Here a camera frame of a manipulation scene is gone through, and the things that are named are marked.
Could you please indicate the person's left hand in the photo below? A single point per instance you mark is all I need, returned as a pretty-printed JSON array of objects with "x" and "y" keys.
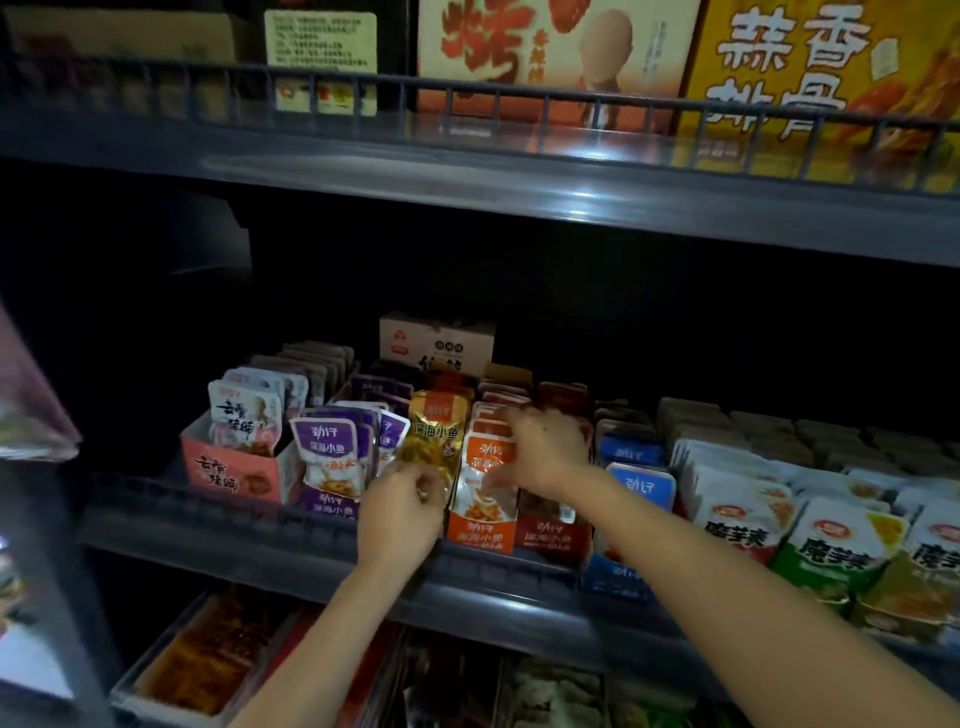
[{"x": 402, "y": 518}]

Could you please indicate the person's right hand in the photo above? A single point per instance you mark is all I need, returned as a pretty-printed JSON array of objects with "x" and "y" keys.
[{"x": 548, "y": 450}]

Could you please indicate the pink white display carton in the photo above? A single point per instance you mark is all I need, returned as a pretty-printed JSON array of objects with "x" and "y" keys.
[{"x": 225, "y": 473}]

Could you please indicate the grey metal store shelf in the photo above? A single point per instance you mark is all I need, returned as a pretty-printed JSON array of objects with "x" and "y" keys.
[{"x": 525, "y": 165}]

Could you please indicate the person's left forearm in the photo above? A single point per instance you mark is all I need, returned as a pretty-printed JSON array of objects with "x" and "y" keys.
[{"x": 323, "y": 653}]

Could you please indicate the person's right forearm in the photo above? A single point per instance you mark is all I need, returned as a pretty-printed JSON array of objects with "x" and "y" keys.
[{"x": 765, "y": 600}]

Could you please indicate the pile of red snack packets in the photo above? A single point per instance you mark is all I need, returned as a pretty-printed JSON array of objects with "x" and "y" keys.
[{"x": 368, "y": 675}]

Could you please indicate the row of snack display cartons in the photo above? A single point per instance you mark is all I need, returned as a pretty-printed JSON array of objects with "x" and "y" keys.
[{"x": 750, "y": 510}]

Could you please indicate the dark orange snack packs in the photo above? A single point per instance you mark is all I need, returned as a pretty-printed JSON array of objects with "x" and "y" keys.
[{"x": 203, "y": 660}]

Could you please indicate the clear plastic tray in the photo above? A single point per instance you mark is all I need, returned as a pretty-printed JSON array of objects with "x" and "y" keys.
[{"x": 123, "y": 698}]

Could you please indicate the purple clear hanging snack bag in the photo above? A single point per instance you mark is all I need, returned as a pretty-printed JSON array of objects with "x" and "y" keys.
[{"x": 30, "y": 398}]

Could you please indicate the yellow label dark carton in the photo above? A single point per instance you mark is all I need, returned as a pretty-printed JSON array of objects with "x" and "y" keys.
[{"x": 320, "y": 45}]

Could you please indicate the orange yellow printed carton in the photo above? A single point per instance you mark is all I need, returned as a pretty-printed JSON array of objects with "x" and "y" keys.
[{"x": 833, "y": 68}]

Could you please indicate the plain brown carton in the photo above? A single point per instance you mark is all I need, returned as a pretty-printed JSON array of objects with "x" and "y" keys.
[{"x": 135, "y": 38}]

